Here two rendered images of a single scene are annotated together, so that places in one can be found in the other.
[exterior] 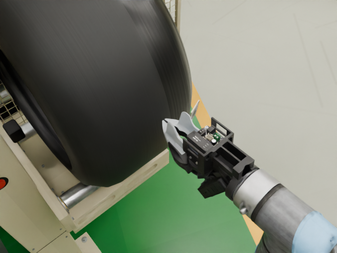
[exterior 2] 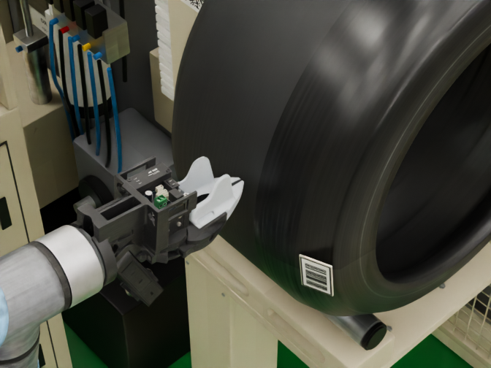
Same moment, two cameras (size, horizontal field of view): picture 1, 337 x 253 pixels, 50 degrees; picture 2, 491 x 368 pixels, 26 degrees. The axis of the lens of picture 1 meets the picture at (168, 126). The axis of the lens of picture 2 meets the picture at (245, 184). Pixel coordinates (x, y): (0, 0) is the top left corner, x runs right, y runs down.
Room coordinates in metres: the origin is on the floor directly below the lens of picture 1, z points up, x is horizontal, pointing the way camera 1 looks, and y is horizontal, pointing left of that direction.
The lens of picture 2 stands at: (0.40, -0.81, 2.09)
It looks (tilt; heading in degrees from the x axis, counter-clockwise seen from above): 46 degrees down; 89
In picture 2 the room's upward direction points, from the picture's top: straight up
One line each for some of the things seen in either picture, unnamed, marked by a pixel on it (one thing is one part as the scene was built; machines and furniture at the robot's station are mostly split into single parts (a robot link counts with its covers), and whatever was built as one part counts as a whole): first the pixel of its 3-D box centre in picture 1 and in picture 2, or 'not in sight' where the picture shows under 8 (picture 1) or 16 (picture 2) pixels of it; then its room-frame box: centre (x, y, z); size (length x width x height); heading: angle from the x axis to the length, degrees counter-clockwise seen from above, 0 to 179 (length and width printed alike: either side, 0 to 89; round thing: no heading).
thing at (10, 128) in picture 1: (14, 130); not in sight; (0.57, 0.44, 0.97); 0.05 x 0.04 x 0.05; 41
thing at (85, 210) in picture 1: (115, 179); (284, 290); (0.48, 0.16, 0.84); 0.36 x 0.09 x 0.06; 131
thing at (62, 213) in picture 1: (32, 171); not in sight; (0.47, 0.39, 0.90); 0.40 x 0.03 x 0.10; 41
